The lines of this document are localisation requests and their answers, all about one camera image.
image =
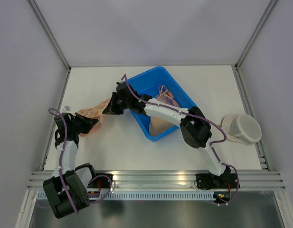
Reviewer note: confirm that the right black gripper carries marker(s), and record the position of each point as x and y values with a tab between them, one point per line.
111	108

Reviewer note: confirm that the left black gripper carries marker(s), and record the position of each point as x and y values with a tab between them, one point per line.
88	123

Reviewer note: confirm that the floral mesh laundry bag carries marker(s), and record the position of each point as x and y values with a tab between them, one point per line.
95	113

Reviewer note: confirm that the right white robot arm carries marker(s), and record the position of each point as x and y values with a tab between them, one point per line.
195	128

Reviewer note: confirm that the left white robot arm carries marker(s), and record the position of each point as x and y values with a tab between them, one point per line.
66	190

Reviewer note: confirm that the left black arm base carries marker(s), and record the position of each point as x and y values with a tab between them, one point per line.
101	181

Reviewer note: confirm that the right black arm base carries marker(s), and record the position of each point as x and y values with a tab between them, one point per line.
208	181

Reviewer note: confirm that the white mesh laundry bag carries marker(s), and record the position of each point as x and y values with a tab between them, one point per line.
241	128

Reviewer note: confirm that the blue plastic bin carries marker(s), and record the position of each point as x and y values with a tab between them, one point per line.
149	84

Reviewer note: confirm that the white slotted cable duct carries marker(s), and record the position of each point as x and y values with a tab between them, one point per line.
161	195

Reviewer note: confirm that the aluminium mounting rail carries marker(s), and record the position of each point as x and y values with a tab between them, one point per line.
249	180

